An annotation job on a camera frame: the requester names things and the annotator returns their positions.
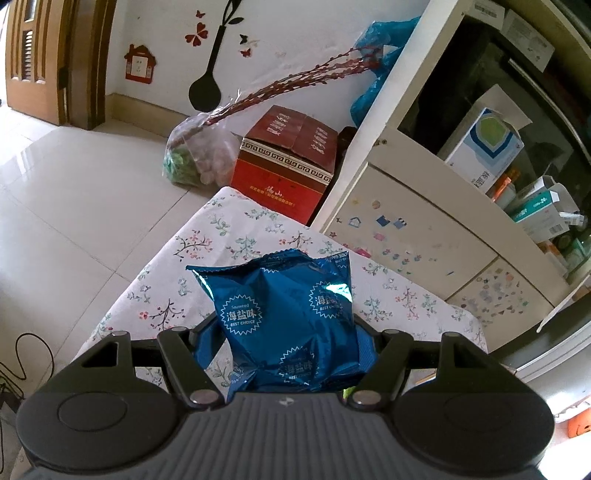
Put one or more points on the blue plastic bag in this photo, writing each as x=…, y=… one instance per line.
x=374, y=69

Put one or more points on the blue snack packet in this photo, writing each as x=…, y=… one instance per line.
x=277, y=323

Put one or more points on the clear plastic bag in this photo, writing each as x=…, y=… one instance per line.
x=198, y=152

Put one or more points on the black vase wall sticker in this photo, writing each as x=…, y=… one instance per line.
x=205, y=87

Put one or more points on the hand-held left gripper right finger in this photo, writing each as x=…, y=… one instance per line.
x=367, y=346

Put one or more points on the orange box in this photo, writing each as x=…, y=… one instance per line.
x=504, y=184

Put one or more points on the orange smiley container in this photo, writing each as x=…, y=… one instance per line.
x=579, y=424

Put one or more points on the red flower wall sticker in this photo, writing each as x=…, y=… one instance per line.
x=197, y=33

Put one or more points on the red house switch sticker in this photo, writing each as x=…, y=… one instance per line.
x=140, y=63

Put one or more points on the green snack packet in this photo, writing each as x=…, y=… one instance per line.
x=349, y=393

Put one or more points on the wooden door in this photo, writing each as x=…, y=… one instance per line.
x=41, y=60

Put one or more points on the cream sticker-covered cabinet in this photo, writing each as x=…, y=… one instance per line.
x=415, y=230

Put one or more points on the white teal carton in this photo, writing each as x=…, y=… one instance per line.
x=540, y=212

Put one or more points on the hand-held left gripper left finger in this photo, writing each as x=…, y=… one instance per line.
x=207, y=346

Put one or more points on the white blue carton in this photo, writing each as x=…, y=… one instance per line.
x=485, y=147

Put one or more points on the cardboard box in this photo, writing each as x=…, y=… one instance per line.
x=565, y=307

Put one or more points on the floral tablecloth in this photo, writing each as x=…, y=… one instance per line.
x=258, y=230

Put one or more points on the red carton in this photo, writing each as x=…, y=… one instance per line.
x=281, y=170

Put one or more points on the red dried branches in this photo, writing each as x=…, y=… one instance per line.
x=300, y=81

